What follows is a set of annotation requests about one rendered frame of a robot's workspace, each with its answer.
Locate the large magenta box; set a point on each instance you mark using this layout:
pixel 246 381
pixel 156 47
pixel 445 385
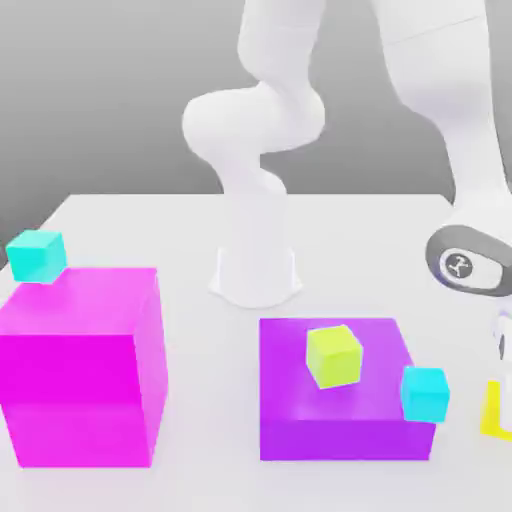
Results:
pixel 72 380

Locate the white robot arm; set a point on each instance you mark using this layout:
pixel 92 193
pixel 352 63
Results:
pixel 256 120

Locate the large purple box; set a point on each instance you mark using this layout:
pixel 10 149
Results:
pixel 344 436

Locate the small cyan cube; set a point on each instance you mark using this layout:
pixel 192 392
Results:
pixel 424 396

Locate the small lime cube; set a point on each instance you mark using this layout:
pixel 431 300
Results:
pixel 334 358

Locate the small turquoise cube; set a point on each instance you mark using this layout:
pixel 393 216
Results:
pixel 36 258

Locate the small yellow cube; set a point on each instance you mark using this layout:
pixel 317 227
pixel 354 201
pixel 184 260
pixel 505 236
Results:
pixel 490 412

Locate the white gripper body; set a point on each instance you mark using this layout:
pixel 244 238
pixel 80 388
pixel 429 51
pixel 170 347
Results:
pixel 506 400

